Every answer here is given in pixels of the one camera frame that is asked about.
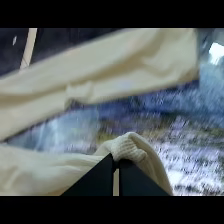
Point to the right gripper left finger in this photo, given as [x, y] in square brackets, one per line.
[96, 181]

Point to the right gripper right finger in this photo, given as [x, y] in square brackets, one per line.
[136, 181]

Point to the cream long-sleeved shirt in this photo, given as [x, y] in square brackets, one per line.
[100, 70]

